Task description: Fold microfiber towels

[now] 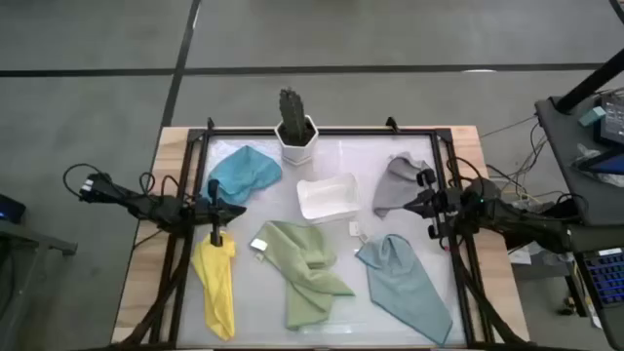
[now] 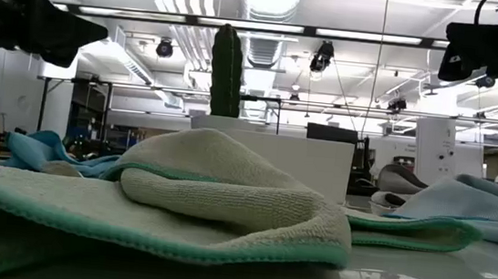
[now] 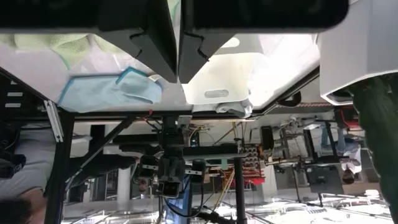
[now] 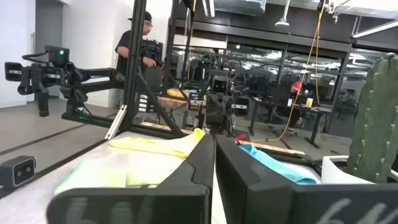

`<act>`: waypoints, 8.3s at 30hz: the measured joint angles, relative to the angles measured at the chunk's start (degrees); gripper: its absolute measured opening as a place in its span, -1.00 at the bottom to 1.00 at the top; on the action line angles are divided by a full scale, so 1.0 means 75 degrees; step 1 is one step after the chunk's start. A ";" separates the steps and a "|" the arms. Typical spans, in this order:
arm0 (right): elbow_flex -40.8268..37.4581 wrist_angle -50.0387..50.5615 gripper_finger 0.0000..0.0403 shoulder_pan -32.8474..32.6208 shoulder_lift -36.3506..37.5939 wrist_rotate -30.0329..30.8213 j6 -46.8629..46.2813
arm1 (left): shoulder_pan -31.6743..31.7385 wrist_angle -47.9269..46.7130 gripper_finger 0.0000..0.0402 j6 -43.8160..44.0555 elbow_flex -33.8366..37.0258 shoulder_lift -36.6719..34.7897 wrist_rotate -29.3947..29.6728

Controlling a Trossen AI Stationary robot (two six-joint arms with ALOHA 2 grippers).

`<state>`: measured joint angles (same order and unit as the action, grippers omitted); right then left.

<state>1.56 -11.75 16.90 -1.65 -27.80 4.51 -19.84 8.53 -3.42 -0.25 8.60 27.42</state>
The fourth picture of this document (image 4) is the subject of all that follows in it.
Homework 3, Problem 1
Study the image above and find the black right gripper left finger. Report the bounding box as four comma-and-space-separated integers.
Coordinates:
46, 134, 215, 224

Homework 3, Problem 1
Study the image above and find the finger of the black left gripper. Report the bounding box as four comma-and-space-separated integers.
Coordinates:
218, 95, 249, 127
188, 93, 220, 127

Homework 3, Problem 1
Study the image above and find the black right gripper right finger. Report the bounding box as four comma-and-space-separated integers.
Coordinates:
216, 134, 398, 224

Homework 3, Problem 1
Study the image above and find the bright blue microfiber towel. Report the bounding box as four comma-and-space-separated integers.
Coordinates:
239, 144, 318, 186

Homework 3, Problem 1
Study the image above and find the yellow microfiber towel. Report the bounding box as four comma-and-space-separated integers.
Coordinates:
108, 128, 206, 158

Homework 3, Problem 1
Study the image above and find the light green microfiber towel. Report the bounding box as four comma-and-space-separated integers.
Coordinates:
54, 157, 187, 195

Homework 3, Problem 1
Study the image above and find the person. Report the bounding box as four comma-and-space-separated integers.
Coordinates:
287, 80, 307, 134
114, 11, 162, 106

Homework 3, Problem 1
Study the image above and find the white hexagonal plant pot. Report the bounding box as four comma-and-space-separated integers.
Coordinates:
321, 155, 398, 185

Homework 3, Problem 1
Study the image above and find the black background desk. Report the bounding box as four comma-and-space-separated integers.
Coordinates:
248, 96, 333, 149

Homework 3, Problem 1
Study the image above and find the silver aluminium bar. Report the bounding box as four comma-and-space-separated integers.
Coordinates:
104, 105, 127, 140

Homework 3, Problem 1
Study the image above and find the white pendant lamp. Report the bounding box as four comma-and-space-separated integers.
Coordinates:
275, 0, 292, 29

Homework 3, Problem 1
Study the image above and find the green cactus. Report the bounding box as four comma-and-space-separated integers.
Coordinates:
346, 52, 398, 184

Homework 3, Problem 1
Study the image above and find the linear ceiling light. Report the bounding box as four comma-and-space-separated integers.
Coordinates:
351, 20, 398, 40

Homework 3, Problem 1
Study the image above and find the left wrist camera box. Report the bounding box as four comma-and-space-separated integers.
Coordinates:
211, 76, 229, 94

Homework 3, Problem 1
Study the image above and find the black aluminium station frame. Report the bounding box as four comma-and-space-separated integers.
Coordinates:
61, 0, 323, 175

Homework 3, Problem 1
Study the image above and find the yellow hanging cable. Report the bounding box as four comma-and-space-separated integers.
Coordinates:
276, 0, 327, 142

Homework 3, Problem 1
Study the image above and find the grey table-level camera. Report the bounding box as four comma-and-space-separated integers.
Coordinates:
0, 155, 37, 190

